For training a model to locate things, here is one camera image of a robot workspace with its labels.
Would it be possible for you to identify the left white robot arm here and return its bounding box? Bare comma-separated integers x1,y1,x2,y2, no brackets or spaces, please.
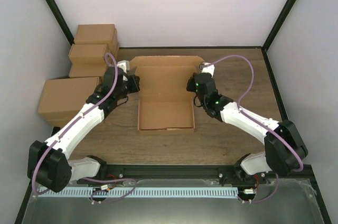
27,60,140,192

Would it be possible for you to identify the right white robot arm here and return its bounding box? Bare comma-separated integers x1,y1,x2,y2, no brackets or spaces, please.
186,73,308,183

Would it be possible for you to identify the large front cardboard box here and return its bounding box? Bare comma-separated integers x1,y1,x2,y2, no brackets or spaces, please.
37,77,101,120

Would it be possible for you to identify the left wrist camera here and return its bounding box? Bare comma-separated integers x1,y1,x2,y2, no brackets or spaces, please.
117,60,130,72

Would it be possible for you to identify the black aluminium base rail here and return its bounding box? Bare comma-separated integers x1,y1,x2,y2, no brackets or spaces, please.
32,164,312,182

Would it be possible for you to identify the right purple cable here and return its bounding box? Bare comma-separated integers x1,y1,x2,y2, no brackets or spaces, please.
211,54,304,204

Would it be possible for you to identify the light blue slotted cable duct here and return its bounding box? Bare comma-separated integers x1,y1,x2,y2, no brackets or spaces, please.
41,186,238,199

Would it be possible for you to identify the left black frame post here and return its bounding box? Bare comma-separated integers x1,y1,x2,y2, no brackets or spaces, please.
45,0,74,45

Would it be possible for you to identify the black frame post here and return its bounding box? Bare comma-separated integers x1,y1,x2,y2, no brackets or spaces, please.
45,0,74,45
262,0,297,52

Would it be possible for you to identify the right black frame post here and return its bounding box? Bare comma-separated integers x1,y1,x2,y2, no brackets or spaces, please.
262,0,297,52

